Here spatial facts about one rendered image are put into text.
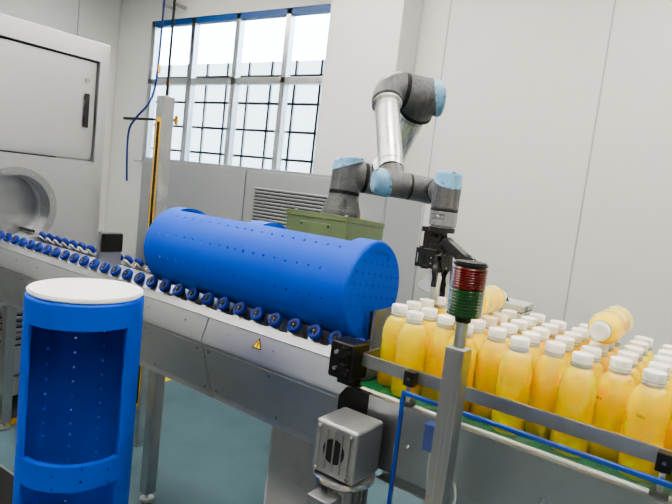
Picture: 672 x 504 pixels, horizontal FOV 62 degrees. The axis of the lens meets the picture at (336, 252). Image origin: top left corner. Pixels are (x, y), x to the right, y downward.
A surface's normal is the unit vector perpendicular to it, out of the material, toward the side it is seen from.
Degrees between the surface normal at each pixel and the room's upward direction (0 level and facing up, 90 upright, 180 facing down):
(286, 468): 90
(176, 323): 71
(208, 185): 90
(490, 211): 90
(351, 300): 90
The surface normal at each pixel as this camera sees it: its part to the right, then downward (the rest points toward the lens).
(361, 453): 0.80, 0.15
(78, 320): 0.29, 0.14
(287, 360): -0.52, -0.31
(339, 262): -0.43, -0.54
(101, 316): 0.62, 0.15
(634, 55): -0.55, 0.03
